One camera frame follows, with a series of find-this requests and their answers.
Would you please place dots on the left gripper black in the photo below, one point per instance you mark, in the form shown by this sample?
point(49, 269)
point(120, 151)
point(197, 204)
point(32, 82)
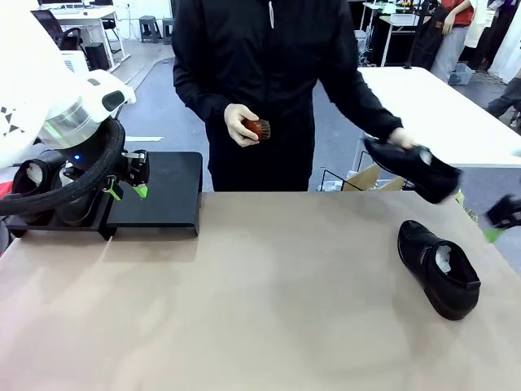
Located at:
point(81, 159)

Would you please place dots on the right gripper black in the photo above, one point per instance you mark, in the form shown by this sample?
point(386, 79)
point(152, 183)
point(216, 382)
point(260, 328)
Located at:
point(509, 212)

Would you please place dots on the brown shoe brush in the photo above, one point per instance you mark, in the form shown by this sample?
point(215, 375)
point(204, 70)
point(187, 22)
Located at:
point(256, 130)

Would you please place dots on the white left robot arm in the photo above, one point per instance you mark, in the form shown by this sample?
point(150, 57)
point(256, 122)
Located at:
point(24, 81)

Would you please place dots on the person's left forearm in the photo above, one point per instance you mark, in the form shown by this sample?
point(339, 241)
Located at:
point(374, 114)

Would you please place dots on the person's right forearm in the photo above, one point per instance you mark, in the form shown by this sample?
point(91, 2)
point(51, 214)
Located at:
point(203, 102)

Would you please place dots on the black shoe stand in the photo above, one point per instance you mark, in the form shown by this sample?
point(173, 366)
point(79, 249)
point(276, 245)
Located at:
point(61, 229)
point(171, 191)

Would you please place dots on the person's left hand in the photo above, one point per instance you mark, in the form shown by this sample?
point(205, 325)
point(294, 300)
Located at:
point(403, 139)

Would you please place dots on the person's right hand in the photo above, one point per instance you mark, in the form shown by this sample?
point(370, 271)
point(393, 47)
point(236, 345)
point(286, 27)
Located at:
point(236, 122)

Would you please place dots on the large white table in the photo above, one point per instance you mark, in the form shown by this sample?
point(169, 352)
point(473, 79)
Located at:
point(427, 106)

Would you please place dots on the seated person's dark leg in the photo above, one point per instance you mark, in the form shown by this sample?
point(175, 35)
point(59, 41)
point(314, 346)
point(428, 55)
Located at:
point(504, 97)

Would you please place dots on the black computer tower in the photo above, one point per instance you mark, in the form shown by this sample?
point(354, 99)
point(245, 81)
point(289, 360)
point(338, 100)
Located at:
point(97, 57)

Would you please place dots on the white air purifier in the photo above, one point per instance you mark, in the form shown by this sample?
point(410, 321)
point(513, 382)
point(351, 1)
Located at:
point(75, 63)

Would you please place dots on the grey storage bin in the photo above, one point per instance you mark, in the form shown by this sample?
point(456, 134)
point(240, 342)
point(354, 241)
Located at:
point(462, 75)

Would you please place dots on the small grey stool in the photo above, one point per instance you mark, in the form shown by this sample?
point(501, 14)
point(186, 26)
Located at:
point(150, 26)
point(167, 30)

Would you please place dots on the white office desk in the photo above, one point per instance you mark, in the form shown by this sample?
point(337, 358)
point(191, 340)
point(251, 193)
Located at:
point(89, 16)

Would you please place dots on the black mesh office chair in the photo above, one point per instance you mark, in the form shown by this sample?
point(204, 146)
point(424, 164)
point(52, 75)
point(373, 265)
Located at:
point(53, 24)

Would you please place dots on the person in black jacket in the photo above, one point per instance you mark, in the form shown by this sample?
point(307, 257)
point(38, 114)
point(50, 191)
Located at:
point(260, 73)

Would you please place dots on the person in red shirt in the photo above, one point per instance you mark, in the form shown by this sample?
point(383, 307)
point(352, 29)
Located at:
point(452, 45)

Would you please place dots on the white computer case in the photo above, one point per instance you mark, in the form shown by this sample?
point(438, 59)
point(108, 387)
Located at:
point(363, 45)

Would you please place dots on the white desk with black panel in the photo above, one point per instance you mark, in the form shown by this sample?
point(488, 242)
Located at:
point(399, 20)

